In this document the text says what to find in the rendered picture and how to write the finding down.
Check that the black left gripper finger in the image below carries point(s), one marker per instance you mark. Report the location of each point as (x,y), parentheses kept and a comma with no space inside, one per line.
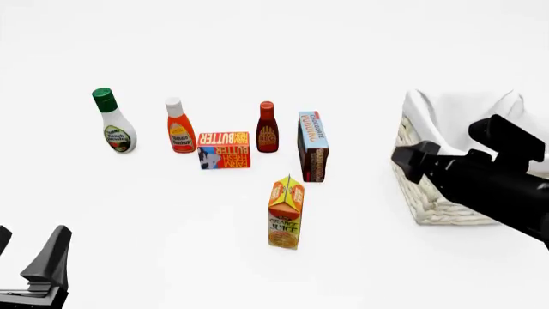
(51,260)
(3,236)

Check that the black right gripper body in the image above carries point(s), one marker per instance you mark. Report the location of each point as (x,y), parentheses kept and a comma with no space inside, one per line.
(416,159)

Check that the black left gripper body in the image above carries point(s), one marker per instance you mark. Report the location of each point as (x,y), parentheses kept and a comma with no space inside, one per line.
(30,299)

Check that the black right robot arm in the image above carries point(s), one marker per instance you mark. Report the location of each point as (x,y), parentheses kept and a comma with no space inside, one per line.
(493,186)

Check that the white wicker basket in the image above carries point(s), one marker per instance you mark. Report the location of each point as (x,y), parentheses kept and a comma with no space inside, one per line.
(433,206)

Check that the white cloth basket liner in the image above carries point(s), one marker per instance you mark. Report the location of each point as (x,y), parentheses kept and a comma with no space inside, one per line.
(454,119)

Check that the orange juice carton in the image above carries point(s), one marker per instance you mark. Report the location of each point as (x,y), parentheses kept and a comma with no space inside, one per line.
(284,222)

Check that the chocolate pudding box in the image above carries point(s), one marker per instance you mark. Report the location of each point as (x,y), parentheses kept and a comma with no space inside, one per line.
(313,148)

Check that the white ranch dressing bottle green cap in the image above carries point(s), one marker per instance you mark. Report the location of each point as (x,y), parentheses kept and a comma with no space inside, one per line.
(116,128)

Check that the dark red BBQ sauce bottle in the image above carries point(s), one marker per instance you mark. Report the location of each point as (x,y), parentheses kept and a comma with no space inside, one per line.
(267,133)

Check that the orange ketchup bottle white cap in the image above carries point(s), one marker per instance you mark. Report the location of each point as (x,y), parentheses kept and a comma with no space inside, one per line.
(181,132)

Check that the red butter box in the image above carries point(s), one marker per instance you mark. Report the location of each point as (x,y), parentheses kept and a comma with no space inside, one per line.
(224,151)

